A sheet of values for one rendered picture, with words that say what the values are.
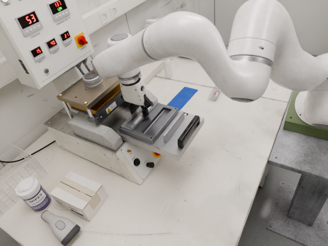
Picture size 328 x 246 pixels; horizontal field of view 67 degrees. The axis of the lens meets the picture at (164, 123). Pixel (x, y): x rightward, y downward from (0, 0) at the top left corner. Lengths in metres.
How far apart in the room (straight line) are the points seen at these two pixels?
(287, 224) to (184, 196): 0.97
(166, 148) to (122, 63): 0.35
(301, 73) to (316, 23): 2.59
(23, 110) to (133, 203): 0.79
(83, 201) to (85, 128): 0.28
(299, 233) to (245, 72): 1.45
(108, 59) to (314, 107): 0.63
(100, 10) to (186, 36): 1.22
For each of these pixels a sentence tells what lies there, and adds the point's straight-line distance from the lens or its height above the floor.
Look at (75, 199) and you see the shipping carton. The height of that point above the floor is 0.84.
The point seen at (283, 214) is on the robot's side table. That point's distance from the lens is 1.89.
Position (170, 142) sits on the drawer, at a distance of 0.92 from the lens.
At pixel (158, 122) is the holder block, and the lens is 1.00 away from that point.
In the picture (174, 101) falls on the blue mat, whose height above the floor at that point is 0.75.
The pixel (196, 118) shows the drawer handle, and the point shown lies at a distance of 0.94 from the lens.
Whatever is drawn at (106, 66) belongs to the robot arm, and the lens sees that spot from 0.77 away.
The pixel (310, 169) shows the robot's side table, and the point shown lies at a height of 0.75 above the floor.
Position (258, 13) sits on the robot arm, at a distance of 0.58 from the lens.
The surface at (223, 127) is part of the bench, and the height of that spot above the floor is 0.75.
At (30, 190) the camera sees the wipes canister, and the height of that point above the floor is 0.89.
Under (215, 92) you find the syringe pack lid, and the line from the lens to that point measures 1.48.
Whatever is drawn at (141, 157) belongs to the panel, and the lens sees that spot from 1.08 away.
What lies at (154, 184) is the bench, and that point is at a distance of 1.08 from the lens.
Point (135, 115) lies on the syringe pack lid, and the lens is 1.02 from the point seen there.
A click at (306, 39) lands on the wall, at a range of 3.33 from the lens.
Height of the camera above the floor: 1.63
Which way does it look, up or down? 41 degrees down
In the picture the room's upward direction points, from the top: 11 degrees counter-clockwise
